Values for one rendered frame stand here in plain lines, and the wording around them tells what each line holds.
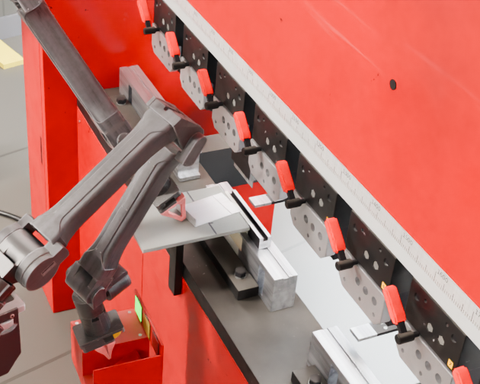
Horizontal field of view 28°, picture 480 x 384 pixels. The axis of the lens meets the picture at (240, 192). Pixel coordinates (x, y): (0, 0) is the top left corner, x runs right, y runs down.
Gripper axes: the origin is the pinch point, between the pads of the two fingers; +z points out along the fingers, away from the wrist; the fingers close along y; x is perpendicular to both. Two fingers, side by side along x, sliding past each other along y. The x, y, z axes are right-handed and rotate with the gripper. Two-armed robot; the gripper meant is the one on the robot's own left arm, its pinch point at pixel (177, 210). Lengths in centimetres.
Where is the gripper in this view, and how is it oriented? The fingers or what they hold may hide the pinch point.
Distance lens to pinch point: 222.9
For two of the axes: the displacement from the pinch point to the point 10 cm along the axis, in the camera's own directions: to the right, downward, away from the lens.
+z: 4.0, 6.1, 6.8
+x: -8.1, 5.9, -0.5
